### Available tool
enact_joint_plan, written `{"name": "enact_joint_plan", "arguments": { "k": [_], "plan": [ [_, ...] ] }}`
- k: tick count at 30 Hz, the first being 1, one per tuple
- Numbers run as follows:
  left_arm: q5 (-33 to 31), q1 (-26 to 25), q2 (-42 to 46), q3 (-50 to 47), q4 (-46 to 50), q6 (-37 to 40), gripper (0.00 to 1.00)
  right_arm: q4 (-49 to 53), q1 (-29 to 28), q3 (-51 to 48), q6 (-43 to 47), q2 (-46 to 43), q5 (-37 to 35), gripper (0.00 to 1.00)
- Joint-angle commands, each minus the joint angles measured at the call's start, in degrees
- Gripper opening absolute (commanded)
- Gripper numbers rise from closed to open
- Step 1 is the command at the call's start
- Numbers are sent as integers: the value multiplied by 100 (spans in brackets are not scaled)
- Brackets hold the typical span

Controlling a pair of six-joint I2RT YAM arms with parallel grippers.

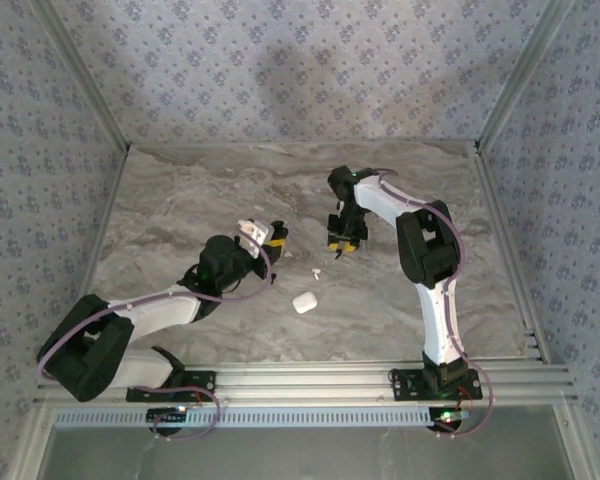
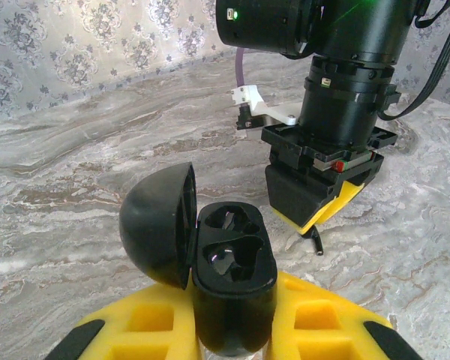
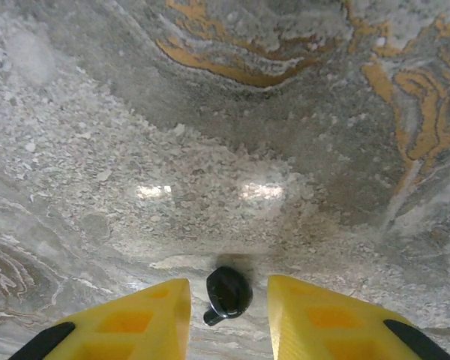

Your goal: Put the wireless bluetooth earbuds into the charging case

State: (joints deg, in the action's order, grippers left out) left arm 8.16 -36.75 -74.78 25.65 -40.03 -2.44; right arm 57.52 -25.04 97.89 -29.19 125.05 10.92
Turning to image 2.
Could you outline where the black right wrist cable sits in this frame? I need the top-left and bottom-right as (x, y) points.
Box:
(374, 0), (450, 122)

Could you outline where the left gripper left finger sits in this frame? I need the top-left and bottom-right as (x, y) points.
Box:
(43, 280), (203, 360)

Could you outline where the black earbud charging case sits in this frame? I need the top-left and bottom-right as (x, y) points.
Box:
(118, 161), (279, 358)

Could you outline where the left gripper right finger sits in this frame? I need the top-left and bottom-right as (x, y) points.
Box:
(266, 270), (425, 360)

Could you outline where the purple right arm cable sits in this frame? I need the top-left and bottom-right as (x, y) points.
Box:
(234, 47), (248, 89)

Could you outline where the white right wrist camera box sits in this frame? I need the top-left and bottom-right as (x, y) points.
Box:
(230, 85), (298, 131)

